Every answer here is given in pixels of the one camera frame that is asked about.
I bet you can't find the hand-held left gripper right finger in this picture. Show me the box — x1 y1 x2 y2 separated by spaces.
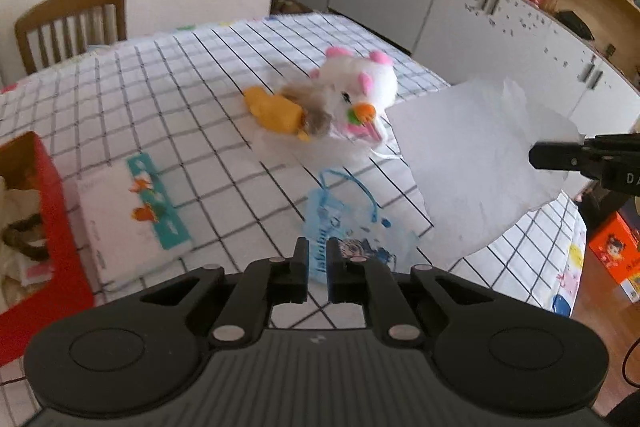
326 249 505 349

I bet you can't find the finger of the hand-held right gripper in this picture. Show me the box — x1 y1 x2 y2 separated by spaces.
529 140 585 171

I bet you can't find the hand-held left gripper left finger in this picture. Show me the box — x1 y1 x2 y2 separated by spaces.
140 237 309 349

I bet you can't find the blue printed plastic bag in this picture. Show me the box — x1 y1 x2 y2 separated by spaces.
300 168 418 283

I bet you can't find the white paper sheet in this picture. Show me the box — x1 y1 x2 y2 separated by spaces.
387 77 586 270

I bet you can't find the red metal tin box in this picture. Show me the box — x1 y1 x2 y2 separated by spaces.
0 131 96 368

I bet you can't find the orange printed toy box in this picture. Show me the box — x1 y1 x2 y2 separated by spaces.
587 209 640 303

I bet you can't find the long curved white cabinet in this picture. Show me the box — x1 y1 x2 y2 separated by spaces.
417 0 640 138

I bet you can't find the clear plastic wrap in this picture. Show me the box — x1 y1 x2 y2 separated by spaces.
252 122 406 168

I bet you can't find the black pouch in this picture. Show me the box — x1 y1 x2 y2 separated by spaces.
555 10 596 41

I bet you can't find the grey fur pompom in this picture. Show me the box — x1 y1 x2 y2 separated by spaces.
280 82 336 140

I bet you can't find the yellow plush toy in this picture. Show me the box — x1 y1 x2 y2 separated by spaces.
243 86 311 142

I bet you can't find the white tissue pack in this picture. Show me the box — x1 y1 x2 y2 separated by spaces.
75 152 196 293

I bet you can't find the white pink plush toy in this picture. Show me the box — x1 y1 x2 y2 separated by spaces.
310 46 399 142

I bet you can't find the black checked white tablecloth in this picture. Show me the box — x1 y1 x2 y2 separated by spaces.
0 12 581 408

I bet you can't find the dark wooden chair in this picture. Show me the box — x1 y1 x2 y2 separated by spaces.
14 0 127 75

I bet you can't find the black cable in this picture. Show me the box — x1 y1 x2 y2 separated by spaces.
621 342 640 390

